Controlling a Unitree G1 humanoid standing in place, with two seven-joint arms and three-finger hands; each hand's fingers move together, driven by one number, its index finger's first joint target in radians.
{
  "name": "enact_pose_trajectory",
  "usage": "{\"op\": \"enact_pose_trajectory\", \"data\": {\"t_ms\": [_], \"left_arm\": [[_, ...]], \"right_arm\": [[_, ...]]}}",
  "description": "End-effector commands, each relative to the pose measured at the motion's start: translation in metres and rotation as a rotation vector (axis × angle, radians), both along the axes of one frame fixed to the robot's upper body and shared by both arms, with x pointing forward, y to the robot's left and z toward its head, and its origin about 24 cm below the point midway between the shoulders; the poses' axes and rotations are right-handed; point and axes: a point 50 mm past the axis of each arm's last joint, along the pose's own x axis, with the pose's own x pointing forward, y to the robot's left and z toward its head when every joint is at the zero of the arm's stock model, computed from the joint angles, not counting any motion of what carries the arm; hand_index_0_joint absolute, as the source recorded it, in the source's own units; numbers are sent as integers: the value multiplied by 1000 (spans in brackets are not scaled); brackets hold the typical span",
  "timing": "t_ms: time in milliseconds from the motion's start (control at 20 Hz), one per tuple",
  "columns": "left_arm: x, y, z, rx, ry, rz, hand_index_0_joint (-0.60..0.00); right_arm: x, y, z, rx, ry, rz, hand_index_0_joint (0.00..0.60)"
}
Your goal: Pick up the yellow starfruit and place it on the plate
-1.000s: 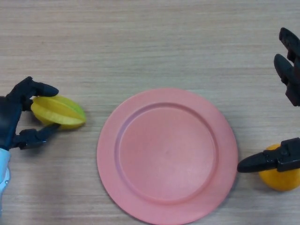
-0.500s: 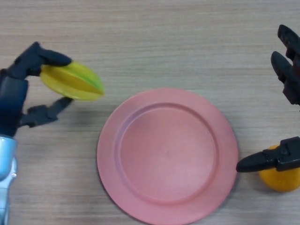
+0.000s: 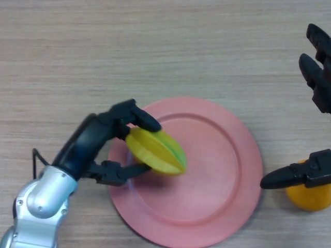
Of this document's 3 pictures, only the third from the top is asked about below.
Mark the orange round fruit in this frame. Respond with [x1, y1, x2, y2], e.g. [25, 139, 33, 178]
[285, 159, 331, 212]

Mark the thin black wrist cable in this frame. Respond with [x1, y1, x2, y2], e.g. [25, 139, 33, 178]
[32, 148, 51, 179]

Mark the yellow green starfruit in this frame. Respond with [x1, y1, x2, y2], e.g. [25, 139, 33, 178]
[125, 128, 187, 177]

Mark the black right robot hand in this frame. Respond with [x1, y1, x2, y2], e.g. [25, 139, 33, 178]
[260, 23, 331, 190]

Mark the pink round plate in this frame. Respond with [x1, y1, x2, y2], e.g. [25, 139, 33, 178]
[107, 97, 264, 247]

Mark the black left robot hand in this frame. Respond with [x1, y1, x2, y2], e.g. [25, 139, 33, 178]
[51, 99, 162, 187]

